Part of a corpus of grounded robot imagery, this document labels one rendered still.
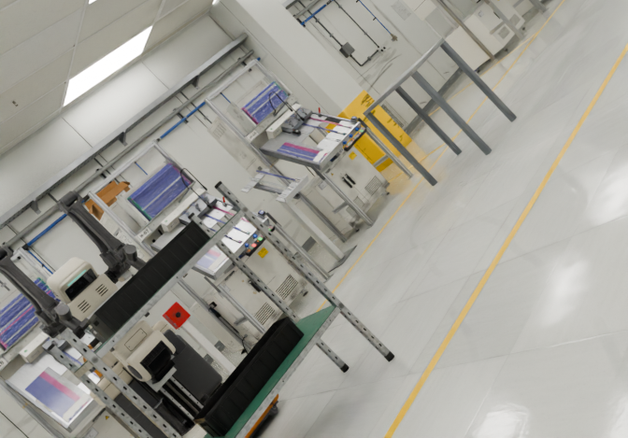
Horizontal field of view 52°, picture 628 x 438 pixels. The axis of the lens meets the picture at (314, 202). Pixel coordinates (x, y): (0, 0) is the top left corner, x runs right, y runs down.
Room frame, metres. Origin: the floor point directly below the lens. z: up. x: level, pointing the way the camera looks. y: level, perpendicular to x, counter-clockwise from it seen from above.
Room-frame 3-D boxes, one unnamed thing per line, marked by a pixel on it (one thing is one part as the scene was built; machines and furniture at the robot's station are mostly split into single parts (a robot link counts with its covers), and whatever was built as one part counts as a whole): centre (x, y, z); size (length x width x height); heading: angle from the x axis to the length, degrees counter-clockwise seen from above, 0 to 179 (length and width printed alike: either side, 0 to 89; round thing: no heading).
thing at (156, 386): (3.50, 1.18, 0.68); 0.28 x 0.27 x 0.25; 124
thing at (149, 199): (5.58, 0.89, 1.52); 0.51 x 0.13 x 0.27; 123
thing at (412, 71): (4.83, -1.13, 0.40); 0.70 x 0.45 x 0.80; 31
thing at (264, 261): (5.65, 1.00, 0.31); 0.70 x 0.65 x 0.62; 123
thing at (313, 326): (2.75, 0.72, 0.55); 0.91 x 0.46 x 1.10; 123
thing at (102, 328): (2.72, 0.71, 1.01); 0.57 x 0.17 x 0.11; 124
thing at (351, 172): (6.30, -0.32, 0.65); 1.01 x 0.73 x 1.29; 33
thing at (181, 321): (4.86, 1.35, 0.39); 0.24 x 0.24 x 0.78; 33
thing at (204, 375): (3.68, 1.37, 0.59); 0.55 x 0.34 x 0.83; 124
